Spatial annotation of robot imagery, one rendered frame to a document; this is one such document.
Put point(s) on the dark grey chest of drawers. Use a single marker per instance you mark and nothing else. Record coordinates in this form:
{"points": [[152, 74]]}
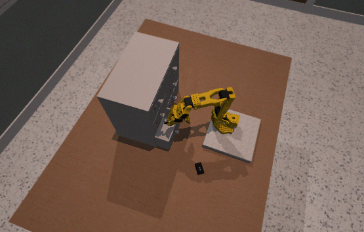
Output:
{"points": [[129, 91]]}

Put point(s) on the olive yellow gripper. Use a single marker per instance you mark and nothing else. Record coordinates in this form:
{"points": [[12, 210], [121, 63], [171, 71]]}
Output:
{"points": [[174, 119]]}

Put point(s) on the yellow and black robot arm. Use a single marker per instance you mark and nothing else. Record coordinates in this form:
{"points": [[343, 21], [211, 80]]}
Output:
{"points": [[219, 114]]}

